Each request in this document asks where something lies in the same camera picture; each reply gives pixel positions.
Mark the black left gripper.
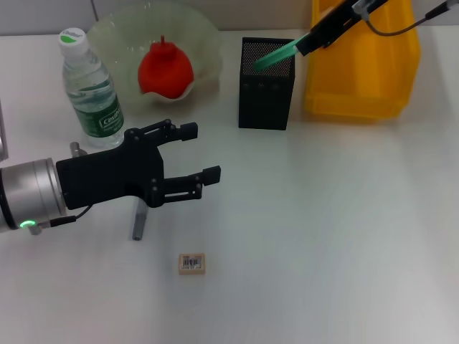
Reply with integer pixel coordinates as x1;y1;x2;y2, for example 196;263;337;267
56;119;222;211

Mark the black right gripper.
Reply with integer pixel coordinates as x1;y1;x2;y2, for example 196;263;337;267
295;0;389;57

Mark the grey pen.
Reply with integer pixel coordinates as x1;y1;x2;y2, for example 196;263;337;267
131;198;149;242

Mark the beige eraser with barcode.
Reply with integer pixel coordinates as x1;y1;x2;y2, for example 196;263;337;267
178;252;207;277

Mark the clear bottle green label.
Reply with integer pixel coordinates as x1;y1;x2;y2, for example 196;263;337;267
57;27;126;150

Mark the black mesh pen holder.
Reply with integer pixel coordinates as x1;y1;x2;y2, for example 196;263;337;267
237;37;297;131

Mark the pale green glass fruit plate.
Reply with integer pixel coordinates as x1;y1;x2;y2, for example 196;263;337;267
86;1;224;116

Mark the yellow plastic bin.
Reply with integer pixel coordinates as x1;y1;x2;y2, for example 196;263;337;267
303;0;422;122

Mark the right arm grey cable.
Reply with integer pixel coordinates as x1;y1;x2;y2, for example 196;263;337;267
353;0;457;37

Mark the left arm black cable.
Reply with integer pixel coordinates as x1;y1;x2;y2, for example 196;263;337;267
28;205;95;237

